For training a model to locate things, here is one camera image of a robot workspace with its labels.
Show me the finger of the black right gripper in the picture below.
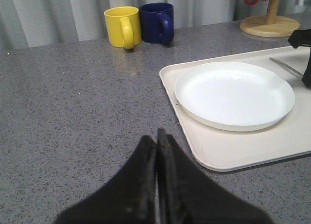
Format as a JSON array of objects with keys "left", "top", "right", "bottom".
[
  {"left": 301, "top": 53, "right": 311, "bottom": 88},
  {"left": 288, "top": 29, "right": 311, "bottom": 49}
]

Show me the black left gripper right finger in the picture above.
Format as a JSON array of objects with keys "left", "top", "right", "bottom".
[{"left": 157, "top": 129, "right": 272, "bottom": 224}]

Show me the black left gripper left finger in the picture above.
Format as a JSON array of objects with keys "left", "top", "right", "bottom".
[{"left": 55, "top": 136, "right": 156, "bottom": 224}]

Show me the stainless steel fork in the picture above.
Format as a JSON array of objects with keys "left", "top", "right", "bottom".
[{"left": 269, "top": 57, "right": 303, "bottom": 77}]

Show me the white round plate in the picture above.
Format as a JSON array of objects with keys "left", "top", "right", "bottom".
[{"left": 174, "top": 62, "right": 295, "bottom": 132}]

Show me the wooden mug tree stand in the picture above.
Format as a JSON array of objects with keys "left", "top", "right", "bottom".
[{"left": 240, "top": 0, "right": 300, "bottom": 37}]

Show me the cream rabbit print tray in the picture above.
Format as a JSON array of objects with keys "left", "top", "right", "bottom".
[{"left": 159, "top": 46, "right": 311, "bottom": 172}]

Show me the dark blue ceramic mug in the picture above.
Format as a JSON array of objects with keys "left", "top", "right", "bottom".
[{"left": 139, "top": 2, "right": 174, "bottom": 44}]

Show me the yellow ceramic mug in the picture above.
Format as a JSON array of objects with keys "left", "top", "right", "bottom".
[{"left": 104, "top": 6, "right": 141, "bottom": 50}]

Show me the grey pleated curtain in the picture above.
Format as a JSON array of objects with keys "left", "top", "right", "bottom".
[{"left": 0, "top": 0, "right": 311, "bottom": 50}]

